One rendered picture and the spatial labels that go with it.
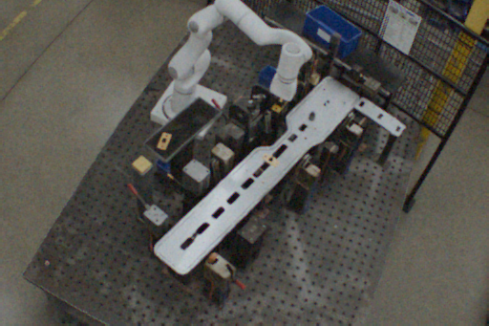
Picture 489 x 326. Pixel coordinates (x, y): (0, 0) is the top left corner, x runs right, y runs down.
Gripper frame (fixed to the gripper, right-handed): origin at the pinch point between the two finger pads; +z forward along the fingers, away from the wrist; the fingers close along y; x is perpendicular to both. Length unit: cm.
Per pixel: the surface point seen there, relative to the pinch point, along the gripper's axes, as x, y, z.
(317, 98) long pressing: 39.3, 5.7, 29.3
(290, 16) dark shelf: 87, -36, 26
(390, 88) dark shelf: 70, 36, 26
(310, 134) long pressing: 16.6, 13.4, 29.4
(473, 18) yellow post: 90, 63, -33
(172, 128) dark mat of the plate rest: -30.3, -34.5, 14.2
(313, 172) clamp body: -5.7, 25.5, 25.1
